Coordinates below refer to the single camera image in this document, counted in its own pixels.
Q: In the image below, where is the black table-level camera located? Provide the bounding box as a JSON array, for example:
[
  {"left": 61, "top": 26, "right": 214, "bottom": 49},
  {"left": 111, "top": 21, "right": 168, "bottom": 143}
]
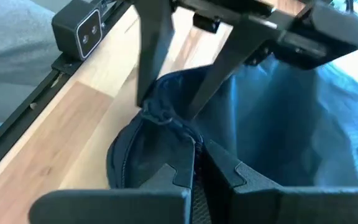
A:
[{"left": 51, "top": 0, "right": 104, "bottom": 62}]

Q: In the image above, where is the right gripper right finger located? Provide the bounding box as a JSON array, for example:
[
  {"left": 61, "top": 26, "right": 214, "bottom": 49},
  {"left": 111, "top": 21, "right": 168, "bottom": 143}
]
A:
[{"left": 201, "top": 139, "right": 358, "bottom": 224}]

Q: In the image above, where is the dark navy backpack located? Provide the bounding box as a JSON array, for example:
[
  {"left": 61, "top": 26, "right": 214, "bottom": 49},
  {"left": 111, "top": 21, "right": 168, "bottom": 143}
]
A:
[{"left": 106, "top": 53, "right": 358, "bottom": 224}]

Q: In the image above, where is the black metal table frame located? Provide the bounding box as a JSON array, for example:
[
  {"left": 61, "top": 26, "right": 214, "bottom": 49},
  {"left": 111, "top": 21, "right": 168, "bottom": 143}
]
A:
[{"left": 0, "top": 0, "right": 134, "bottom": 185}]

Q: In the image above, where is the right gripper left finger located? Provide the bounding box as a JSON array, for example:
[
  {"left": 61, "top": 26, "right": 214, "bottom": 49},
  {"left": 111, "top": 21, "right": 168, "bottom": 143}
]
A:
[{"left": 29, "top": 163, "right": 195, "bottom": 224}]

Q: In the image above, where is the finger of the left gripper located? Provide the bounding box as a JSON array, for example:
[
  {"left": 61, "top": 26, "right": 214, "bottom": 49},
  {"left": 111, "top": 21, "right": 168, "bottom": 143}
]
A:
[
  {"left": 186, "top": 17, "right": 281, "bottom": 121},
  {"left": 134, "top": 0, "right": 176, "bottom": 107}
]

